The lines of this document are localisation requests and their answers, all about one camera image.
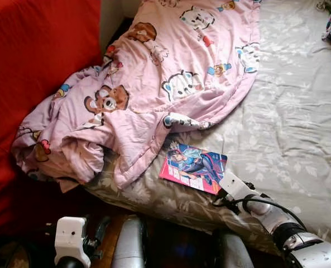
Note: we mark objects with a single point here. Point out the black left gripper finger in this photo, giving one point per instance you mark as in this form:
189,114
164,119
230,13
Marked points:
103,230

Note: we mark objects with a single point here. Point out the pink and blue comic book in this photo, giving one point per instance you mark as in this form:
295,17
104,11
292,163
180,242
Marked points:
190,164

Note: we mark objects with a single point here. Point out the silver right robot leg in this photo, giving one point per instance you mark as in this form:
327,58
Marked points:
232,254

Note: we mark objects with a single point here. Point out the bed with grey floral sheet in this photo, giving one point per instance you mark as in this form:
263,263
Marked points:
288,111

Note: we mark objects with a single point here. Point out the pink cartoon print blanket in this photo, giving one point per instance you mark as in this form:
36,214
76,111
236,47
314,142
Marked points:
154,95

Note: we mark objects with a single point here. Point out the red sofa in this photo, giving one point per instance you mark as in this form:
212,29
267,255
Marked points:
37,67

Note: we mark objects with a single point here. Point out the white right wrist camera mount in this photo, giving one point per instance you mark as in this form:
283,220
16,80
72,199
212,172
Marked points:
235,184

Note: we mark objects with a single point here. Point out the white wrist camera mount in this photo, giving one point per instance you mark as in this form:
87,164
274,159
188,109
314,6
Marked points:
235,184
70,237

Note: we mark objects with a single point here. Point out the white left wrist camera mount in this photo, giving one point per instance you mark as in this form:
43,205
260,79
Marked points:
70,237

